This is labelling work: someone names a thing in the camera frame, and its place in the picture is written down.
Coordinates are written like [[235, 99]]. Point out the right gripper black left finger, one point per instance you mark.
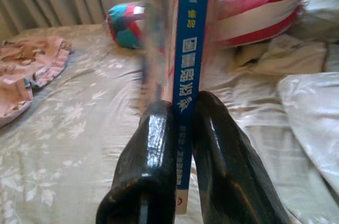
[[148, 168]]

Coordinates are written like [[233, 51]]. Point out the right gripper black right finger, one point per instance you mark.
[[227, 168]]

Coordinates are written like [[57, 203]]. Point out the colourful comic book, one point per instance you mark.
[[190, 36]]

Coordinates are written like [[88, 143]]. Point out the pink cartoon bear blanket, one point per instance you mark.
[[26, 75]]

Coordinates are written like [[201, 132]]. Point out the grey floral bed sheet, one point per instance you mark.
[[79, 128]]

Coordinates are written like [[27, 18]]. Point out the grey pillow with dark piping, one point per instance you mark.
[[291, 54]]

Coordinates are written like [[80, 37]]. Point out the red white blue bolster pillow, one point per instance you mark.
[[251, 9]]

